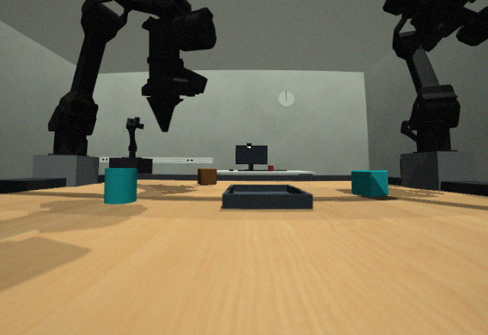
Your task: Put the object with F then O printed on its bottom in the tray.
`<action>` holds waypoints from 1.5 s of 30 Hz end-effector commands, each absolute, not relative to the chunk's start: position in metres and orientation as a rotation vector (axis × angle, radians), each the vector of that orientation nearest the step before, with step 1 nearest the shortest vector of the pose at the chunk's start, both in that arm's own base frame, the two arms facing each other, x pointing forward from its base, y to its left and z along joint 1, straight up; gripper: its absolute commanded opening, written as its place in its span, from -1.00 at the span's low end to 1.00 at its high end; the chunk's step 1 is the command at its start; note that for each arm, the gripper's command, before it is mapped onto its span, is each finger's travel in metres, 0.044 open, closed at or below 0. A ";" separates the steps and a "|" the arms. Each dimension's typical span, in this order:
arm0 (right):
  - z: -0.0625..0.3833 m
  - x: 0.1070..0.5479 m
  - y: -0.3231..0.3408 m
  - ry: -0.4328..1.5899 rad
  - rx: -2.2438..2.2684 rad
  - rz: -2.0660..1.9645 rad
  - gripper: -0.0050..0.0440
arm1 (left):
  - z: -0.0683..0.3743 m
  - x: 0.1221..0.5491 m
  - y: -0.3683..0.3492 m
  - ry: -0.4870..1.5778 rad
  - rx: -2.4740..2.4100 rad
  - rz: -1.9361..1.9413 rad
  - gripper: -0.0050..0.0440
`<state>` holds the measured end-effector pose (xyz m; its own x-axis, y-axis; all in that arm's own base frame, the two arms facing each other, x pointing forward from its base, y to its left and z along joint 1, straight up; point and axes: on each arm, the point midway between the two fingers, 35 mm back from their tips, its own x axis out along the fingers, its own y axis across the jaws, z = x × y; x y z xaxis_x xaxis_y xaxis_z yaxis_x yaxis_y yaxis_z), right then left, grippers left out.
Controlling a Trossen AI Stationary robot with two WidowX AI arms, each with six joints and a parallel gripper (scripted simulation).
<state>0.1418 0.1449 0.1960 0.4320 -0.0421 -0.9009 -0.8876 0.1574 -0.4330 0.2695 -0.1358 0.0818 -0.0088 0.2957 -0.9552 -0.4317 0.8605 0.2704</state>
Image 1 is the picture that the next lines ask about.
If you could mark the brown cube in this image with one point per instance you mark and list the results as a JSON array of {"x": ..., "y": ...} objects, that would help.
[{"x": 207, "y": 176}]

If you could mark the teal cube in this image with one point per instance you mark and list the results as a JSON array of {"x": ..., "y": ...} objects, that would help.
[{"x": 371, "y": 183}]

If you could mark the cyan cylinder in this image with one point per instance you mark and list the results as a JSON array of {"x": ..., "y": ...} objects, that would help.
[{"x": 120, "y": 186}]

